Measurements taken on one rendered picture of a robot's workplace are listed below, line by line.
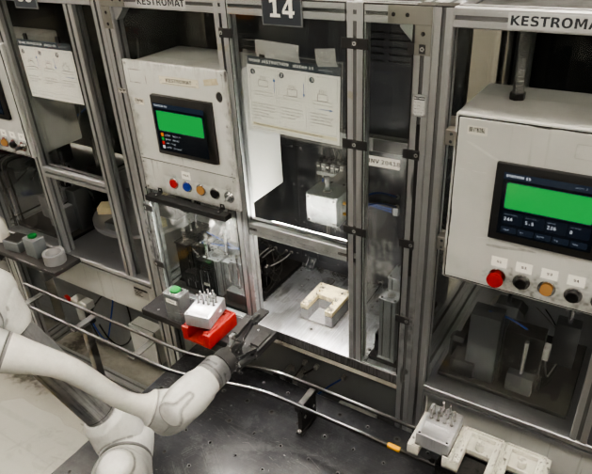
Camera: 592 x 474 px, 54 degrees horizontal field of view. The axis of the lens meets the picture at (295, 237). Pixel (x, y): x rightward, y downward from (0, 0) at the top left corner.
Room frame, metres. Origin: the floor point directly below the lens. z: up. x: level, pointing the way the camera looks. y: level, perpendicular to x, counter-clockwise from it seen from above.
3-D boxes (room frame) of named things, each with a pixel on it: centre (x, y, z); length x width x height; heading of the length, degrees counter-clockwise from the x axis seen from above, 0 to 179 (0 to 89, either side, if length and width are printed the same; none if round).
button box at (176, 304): (1.77, 0.45, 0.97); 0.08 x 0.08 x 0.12; 56
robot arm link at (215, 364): (1.22, 0.25, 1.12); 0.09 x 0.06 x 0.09; 56
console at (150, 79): (1.91, 0.29, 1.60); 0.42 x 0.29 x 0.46; 56
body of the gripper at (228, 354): (1.28, 0.21, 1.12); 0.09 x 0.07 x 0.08; 146
